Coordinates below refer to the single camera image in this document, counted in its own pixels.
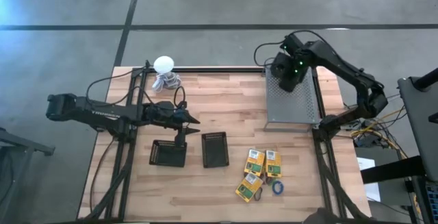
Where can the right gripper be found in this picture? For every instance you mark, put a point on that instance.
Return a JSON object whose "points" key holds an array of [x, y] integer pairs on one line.
{"points": [[294, 80]]}

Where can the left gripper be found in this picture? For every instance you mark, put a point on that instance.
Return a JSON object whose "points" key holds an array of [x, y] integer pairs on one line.
{"points": [[161, 114]]}

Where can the grey perforated metal shelf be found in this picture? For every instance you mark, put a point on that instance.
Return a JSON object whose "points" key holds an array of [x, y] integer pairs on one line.
{"points": [[291, 109]]}

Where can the black mesh basket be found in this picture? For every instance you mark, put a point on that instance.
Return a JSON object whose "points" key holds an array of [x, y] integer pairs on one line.
{"points": [[167, 155], [215, 150]]}

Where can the wide black elastic band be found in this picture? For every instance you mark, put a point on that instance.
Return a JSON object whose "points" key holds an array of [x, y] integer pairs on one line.
{"points": [[256, 194]]}

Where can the blue-violet coil wristband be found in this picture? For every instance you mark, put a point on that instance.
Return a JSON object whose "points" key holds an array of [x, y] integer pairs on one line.
{"points": [[273, 187]]}

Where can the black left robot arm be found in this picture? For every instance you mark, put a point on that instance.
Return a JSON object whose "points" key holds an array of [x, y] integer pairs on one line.
{"points": [[102, 114]]}

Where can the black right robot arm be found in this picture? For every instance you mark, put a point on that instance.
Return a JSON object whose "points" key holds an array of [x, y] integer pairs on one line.
{"points": [[342, 66]]}

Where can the black flat bar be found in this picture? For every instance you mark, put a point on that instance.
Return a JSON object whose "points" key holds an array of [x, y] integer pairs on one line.
{"points": [[393, 169]]}

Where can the white paper sheet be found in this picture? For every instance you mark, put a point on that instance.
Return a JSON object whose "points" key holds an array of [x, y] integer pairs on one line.
{"points": [[373, 191]]}

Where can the grey metal bench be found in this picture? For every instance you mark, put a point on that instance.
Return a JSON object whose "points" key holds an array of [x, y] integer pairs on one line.
{"points": [[20, 145]]}

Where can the backlit keyboard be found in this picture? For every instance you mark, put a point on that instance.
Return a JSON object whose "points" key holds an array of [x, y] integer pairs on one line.
{"points": [[433, 196]]}

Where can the black aluminium table frame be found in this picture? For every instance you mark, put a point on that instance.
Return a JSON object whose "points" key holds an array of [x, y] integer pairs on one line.
{"points": [[212, 70]]}

